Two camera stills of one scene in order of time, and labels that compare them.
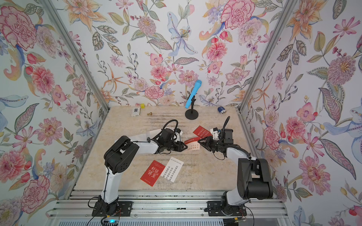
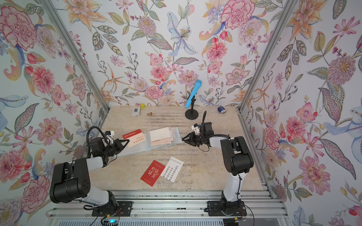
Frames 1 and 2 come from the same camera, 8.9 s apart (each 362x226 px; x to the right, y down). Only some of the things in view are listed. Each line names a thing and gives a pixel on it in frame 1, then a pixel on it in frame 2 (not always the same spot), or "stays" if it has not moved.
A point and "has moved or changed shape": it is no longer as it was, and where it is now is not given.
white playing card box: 135,111 stays
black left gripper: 179,146 -> 116,143
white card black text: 172,169 stays
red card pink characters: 152,173 stays
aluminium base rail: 78,203 stays
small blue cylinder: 221,109 stays
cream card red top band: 193,144 has moved or changed shape
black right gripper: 209,141 -> 192,139
